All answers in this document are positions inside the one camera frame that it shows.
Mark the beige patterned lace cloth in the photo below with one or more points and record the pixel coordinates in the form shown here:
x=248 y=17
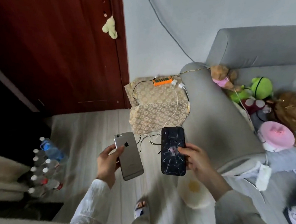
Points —
x=155 y=107

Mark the white patterned slipper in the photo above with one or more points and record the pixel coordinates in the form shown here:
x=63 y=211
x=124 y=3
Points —
x=141 y=213

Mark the brown teddy bear pink dress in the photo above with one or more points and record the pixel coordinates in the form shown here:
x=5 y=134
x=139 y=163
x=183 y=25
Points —
x=222 y=77

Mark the white charger plug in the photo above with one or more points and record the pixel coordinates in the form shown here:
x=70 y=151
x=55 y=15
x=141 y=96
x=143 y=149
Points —
x=174 y=83
x=181 y=85

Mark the person's left hand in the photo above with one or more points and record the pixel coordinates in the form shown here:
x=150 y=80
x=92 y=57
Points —
x=105 y=166

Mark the white tissue pack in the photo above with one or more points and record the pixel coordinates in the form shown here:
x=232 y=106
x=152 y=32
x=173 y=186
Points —
x=263 y=176

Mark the grey fabric sofa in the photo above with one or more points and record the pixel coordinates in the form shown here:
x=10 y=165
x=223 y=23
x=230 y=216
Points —
x=238 y=109

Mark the red mushroom plush toy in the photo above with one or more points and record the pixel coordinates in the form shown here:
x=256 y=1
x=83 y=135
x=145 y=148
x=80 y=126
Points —
x=256 y=105

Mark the person's left thumb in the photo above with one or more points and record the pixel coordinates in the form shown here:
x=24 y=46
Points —
x=115 y=149

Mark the person's left forearm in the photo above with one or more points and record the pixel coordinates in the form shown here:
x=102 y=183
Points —
x=90 y=210

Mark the pink round plush toy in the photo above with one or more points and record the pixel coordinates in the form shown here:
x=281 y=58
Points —
x=276 y=135

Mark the dark red wooden door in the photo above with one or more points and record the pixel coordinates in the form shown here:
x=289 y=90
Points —
x=57 y=51

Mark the person's right thumb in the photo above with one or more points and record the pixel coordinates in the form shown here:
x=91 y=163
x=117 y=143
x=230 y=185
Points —
x=183 y=151

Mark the silver smartphone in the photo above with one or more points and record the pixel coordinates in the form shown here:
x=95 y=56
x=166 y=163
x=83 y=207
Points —
x=129 y=157

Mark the person's foot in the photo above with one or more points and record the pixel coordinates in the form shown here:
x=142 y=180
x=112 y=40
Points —
x=140 y=205

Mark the brown furry plush toy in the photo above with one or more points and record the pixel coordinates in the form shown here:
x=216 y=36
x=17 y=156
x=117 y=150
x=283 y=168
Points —
x=292 y=110

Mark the cluster of plastic water bottles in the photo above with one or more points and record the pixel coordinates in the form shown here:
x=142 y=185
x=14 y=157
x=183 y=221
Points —
x=45 y=168

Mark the fried egg plush cushion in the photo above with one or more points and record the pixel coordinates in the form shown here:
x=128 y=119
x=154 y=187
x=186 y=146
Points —
x=194 y=192

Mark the orange power strip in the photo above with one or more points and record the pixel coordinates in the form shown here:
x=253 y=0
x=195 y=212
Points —
x=162 y=81

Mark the pale green plush toy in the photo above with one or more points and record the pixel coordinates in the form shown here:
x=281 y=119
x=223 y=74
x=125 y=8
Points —
x=109 y=27

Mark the black cracked smartphone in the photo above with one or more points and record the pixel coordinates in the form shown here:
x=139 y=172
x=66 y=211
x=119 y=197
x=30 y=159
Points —
x=172 y=151

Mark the person's right hand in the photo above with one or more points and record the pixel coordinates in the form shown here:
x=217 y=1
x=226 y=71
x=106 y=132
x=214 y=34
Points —
x=199 y=161

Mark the green frog plush toy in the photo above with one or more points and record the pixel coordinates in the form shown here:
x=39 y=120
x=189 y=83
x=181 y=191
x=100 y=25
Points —
x=260 y=87

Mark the person's right forearm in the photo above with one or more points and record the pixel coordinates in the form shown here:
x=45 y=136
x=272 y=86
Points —
x=225 y=201

